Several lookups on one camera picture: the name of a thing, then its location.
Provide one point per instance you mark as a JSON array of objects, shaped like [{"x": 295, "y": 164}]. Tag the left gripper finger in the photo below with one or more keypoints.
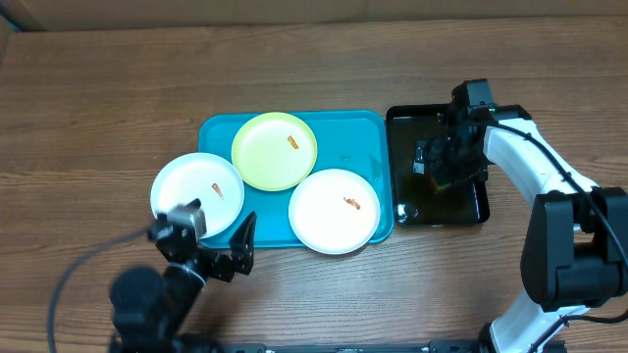
[
  {"x": 242, "y": 245},
  {"x": 195, "y": 204}
]

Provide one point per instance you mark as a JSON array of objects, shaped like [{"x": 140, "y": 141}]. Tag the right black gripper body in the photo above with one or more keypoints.
[{"x": 458, "y": 163}]

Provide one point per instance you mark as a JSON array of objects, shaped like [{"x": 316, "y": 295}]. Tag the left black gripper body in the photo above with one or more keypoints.
[{"x": 216, "y": 266}]

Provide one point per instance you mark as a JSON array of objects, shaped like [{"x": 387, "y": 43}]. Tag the green yellow sponge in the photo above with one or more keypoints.
[{"x": 440, "y": 182}]

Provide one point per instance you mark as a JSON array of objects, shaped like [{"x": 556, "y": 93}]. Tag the white plate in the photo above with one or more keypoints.
[
  {"x": 191, "y": 176},
  {"x": 324, "y": 222}
]

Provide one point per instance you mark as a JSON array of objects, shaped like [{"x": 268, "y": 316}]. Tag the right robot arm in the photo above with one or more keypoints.
[{"x": 575, "y": 251}]

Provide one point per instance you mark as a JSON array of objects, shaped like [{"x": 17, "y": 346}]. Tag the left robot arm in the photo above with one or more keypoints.
[{"x": 149, "y": 308}]

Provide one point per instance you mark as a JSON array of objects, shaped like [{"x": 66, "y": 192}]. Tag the black water tray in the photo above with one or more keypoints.
[{"x": 416, "y": 199}]

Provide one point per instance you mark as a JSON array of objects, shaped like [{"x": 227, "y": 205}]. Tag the teal plastic tray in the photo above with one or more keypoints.
[{"x": 352, "y": 140}]

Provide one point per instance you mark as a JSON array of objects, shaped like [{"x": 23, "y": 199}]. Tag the orange food scrap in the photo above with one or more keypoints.
[
  {"x": 292, "y": 142},
  {"x": 352, "y": 202},
  {"x": 218, "y": 190}
]

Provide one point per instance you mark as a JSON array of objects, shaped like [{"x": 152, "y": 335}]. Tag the yellow-green plate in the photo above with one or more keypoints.
[{"x": 263, "y": 156}]

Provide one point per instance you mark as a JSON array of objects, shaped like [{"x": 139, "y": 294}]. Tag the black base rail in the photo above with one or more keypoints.
[{"x": 434, "y": 346}]

